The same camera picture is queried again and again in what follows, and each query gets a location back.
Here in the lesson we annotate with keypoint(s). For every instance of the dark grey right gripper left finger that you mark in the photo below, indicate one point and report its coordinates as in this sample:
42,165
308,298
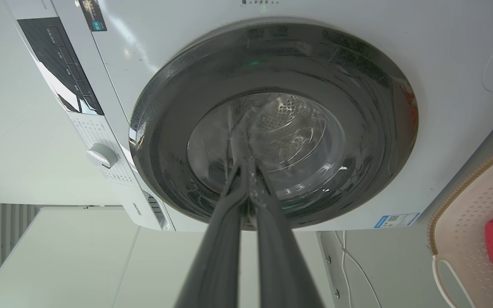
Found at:
214,265

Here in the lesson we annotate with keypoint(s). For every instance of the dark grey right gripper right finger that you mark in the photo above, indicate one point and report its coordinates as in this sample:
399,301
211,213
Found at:
285,265

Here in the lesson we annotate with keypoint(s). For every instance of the pink perforated laundry basket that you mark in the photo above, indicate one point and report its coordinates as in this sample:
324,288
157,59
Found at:
464,239

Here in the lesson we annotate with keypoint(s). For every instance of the dark round washing machine door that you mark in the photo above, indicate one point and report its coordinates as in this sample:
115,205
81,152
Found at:
272,115

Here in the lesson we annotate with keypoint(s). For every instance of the white washing machine dial knob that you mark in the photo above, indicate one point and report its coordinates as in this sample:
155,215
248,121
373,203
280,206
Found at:
102,155

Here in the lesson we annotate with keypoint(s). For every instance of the white front-load washing machine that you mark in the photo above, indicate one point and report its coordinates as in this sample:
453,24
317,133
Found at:
422,55

